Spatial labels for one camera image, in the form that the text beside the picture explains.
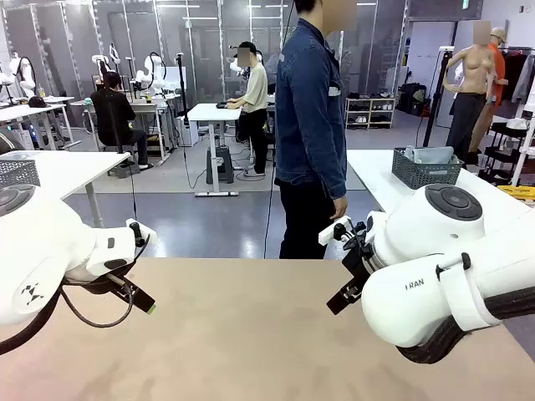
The black cap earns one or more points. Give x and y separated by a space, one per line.
37 101

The grey frame workbench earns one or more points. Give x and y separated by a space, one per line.
154 108

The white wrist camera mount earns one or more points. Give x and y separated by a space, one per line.
144 237
330 234

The clothes rack with garments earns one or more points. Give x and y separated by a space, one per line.
518 71

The white table with rounded corner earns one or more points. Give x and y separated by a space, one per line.
368 167

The black shelf cart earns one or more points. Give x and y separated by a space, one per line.
501 142

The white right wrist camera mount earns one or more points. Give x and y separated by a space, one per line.
330 234

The grey perforated plastic basket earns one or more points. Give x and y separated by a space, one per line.
422 177
18 172

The white standing desk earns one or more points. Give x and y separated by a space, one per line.
213 113

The person in denim jacket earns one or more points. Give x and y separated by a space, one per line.
305 125

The white table with grey leg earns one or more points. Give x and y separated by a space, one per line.
71 171

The bare torso mannequin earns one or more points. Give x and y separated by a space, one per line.
472 71

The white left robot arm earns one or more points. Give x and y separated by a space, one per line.
42 234

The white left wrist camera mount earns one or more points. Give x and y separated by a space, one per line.
144 237

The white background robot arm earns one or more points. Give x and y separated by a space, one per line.
23 75
150 73

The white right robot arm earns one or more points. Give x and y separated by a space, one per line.
418 292

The white shoe rack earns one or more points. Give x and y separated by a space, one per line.
370 113

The black tripod with white head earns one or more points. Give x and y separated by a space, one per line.
436 92

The yellow crate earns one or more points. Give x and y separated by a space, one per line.
518 193

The black tripod pole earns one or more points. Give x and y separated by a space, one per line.
182 92

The grey step stool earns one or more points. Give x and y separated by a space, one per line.
219 167

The seated person in black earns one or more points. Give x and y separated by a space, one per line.
113 113

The person's right forearm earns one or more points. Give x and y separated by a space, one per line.
336 175

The person's right hand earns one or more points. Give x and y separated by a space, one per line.
340 209

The black bags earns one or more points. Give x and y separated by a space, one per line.
411 98

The person in beige t-shirt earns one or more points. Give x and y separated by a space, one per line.
253 108

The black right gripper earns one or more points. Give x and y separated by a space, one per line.
360 261

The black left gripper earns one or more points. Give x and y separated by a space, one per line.
90 285

